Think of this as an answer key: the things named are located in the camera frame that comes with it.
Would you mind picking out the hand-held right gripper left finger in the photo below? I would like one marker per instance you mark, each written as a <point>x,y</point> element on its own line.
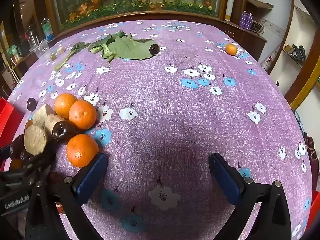
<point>93,175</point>

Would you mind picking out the small bok choy stalk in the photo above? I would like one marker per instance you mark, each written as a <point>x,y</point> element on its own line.
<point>71,54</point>

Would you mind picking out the dark bag on shelf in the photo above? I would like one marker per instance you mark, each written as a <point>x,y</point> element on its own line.
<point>297,52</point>

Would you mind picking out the plastic water bottle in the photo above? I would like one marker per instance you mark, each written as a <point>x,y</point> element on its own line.
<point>47,30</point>

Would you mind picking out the purple spray can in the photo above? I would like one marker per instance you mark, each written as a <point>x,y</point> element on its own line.
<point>249,20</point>
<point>243,20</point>

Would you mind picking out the dark plum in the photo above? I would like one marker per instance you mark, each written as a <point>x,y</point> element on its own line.
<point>61,131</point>
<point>31,104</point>
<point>154,49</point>
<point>17,145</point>

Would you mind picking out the clear plastic cup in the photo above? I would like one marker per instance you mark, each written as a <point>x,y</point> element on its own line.
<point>39,49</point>

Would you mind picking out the large green vegetable leaf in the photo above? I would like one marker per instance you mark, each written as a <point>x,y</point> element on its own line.
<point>132,49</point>

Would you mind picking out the small orange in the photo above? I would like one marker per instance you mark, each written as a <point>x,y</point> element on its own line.
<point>231,49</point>
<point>16,164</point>

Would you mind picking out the metal thermos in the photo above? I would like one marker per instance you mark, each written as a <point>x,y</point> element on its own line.
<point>31,37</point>

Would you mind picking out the small green fruit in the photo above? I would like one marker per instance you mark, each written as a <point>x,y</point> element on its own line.
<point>53,57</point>

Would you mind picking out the green bok choy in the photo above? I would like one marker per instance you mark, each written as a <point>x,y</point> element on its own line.
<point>101,45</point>

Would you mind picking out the white rolled paper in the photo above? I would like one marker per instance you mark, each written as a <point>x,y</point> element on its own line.
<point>230,1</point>

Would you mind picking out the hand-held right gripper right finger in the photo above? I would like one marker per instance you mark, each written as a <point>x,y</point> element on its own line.
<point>225,177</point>

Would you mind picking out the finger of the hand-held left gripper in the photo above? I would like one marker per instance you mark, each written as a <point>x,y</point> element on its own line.
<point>41,161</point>
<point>4,150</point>

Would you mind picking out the purple floral tablecloth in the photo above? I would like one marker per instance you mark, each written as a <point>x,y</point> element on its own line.
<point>162,105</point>

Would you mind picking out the red box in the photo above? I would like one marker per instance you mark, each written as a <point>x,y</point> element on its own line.
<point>8,122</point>

